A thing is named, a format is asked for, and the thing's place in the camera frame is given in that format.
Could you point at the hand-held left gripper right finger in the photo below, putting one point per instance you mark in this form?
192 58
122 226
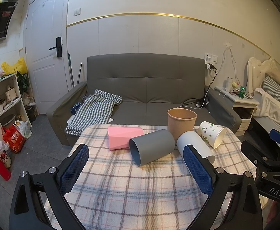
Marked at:
198 172

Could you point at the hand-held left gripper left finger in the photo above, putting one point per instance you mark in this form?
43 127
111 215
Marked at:
74 170

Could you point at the grey cup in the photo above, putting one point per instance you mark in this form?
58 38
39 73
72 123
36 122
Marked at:
154 146

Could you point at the white cup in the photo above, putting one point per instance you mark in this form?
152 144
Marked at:
192 139

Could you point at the leaf print paper cup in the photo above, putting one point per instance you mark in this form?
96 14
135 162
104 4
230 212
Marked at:
210 133

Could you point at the brown paper cup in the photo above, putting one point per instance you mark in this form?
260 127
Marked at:
181 124

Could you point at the white blanket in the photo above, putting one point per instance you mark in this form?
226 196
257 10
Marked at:
271 107

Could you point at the white nightstand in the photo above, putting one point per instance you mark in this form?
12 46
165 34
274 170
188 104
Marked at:
244 105

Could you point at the striped pillow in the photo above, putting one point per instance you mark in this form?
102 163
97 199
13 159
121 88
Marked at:
277 89

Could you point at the pink box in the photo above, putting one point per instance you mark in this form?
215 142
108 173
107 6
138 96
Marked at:
120 137

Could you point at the green drink can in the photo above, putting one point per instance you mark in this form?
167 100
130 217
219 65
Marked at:
242 92

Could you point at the plaid tablecloth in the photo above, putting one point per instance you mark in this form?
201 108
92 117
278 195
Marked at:
130 186

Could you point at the blue packet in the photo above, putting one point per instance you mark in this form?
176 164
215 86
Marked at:
75 107

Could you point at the green checked cloth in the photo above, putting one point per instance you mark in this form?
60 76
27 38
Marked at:
92 110

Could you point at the white plastic bag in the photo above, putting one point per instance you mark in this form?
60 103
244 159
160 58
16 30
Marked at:
24 129

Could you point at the red paper bag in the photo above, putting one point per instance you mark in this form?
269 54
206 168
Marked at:
13 140

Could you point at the white tumbler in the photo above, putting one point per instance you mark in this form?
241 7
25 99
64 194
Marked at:
230 83

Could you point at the black bin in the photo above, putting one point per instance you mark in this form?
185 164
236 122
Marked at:
31 113

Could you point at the cream bed headboard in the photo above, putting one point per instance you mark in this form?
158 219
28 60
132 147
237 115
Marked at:
253 71

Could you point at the grey basin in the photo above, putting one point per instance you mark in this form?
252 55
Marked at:
7 119

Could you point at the white storage shelf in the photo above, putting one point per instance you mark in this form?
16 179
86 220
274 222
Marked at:
19 100

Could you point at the white charger plug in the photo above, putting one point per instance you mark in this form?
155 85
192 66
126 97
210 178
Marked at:
210 66

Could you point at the metal pole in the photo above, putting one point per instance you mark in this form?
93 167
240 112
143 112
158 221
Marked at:
79 73

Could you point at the white door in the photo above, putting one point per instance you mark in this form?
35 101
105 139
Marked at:
46 76

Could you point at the green potted plant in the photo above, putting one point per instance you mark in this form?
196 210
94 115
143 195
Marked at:
24 82

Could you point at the grey sofa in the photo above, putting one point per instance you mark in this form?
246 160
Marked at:
142 83

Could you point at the yellow plastic bag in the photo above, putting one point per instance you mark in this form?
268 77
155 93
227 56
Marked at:
19 66

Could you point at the white wall outlet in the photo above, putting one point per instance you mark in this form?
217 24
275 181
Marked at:
210 57

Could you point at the white light switch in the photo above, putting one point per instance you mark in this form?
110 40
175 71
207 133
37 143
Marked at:
77 12

